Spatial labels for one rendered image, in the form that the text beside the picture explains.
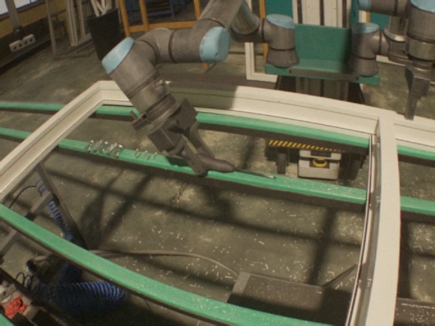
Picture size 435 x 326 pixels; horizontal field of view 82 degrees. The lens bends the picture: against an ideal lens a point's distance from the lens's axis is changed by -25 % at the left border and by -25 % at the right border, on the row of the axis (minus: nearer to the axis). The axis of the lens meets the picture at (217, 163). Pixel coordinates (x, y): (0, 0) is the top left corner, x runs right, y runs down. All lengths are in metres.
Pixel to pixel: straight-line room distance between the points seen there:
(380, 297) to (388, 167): 0.32
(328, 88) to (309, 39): 0.38
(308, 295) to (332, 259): 0.81
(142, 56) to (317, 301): 0.74
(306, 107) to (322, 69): 0.83
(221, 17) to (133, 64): 0.25
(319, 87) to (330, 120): 1.12
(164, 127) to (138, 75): 0.13
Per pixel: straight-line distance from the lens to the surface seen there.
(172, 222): 1.85
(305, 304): 0.85
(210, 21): 0.77
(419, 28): 0.80
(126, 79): 0.69
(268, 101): 0.93
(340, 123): 0.91
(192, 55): 0.73
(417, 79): 0.81
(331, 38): 1.82
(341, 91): 1.99
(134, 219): 1.94
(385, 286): 0.51
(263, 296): 0.85
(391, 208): 0.61
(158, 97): 0.68
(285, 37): 1.67
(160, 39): 0.77
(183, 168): 0.79
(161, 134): 0.68
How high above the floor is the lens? 1.35
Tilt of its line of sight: 38 degrees down
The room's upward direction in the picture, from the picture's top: 8 degrees counter-clockwise
